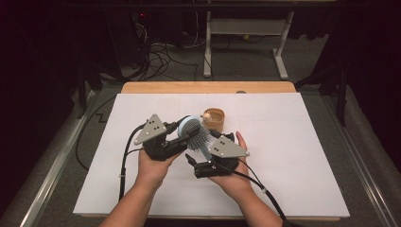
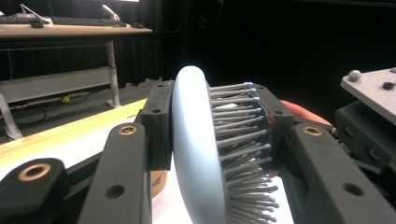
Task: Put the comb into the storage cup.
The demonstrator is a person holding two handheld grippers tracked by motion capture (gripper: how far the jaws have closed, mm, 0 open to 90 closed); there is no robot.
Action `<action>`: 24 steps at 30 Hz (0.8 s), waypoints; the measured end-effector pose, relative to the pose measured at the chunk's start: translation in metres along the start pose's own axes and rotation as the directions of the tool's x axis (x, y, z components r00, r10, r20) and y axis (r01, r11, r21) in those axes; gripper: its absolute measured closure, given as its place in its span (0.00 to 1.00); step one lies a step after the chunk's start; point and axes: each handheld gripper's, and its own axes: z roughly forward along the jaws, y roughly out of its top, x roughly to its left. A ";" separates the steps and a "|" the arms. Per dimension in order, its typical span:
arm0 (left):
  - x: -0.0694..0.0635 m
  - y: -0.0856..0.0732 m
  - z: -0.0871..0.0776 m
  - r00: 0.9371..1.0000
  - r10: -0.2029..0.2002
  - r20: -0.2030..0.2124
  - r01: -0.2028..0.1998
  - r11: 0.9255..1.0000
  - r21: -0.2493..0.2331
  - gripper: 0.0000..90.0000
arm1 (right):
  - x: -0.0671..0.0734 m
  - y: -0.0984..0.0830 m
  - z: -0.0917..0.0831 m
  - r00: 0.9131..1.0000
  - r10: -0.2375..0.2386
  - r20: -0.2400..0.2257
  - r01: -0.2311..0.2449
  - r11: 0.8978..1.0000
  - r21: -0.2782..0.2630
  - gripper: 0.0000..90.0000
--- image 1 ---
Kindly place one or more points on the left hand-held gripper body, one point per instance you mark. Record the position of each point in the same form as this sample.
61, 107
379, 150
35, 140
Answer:
157, 146

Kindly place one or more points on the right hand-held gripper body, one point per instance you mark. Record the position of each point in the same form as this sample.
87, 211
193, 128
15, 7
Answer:
220, 157

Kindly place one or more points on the person's left hand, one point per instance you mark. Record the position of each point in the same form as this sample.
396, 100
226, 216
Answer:
156, 170

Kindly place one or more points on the person's right hand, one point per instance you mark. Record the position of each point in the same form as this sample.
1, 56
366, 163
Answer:
235, 179

